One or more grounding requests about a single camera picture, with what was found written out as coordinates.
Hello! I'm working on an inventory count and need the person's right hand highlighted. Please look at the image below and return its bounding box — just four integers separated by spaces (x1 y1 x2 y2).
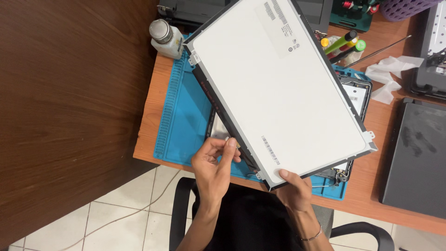
272 169 314 214

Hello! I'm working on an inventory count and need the person's left hand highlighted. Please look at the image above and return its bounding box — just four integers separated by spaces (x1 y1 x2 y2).
191 137 242 210

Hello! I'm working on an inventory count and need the white laptop screen panel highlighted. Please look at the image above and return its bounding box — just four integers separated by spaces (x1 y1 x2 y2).
182 0 379 192

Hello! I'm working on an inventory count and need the person's black clothing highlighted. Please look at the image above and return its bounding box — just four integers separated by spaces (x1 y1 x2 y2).
192 183 304 251

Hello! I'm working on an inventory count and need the blue silicone repair mat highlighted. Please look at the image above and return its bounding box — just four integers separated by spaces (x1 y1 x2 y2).
153 33 373 201

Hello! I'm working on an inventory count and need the black office chair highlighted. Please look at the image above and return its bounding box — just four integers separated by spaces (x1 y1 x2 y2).
169 177 396 251

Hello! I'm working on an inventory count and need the dark grey closed laptop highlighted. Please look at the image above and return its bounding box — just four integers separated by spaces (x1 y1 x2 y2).
380 98 446 220

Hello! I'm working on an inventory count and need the white solvent dispenser bottle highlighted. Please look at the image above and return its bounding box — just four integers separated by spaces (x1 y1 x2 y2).
149 19 184 60

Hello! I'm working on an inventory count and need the crumpled white tissue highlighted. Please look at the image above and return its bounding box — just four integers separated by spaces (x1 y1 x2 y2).
364 55 425 105

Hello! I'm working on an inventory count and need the black green capped screwdriver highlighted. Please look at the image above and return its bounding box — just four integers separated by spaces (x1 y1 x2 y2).
329 40 367 65

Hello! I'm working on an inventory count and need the long metal rod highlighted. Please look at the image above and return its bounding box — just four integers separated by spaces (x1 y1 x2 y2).
344 35 412 68

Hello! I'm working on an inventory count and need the black laptop base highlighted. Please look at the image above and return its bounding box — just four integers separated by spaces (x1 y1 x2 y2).
157 0 334 35

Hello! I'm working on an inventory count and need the green tool case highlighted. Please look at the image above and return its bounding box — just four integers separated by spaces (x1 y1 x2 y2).
329 0 380 33

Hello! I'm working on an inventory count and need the opened grey laptop base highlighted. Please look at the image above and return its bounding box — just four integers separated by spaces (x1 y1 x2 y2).
408 0 446 101

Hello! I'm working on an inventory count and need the purple plastic basket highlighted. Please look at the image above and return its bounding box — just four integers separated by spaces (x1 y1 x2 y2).
379 0 444 23

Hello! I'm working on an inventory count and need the silver wrist bracelet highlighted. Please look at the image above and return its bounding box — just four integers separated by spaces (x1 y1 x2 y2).
299 223 322 242

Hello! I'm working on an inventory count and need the thin floor cable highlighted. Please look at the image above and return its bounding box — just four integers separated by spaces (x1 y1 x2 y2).
57 169 182 251

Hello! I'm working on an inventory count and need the black laptop lid frame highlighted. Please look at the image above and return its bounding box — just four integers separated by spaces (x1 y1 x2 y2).
206 71 373 185

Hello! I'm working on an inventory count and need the yellow red handled screwdriver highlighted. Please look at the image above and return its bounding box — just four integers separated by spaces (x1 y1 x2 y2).
327 38 359 59

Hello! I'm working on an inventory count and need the green handled screwdriver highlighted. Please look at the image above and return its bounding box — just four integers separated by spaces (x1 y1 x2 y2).
324 30 359 55

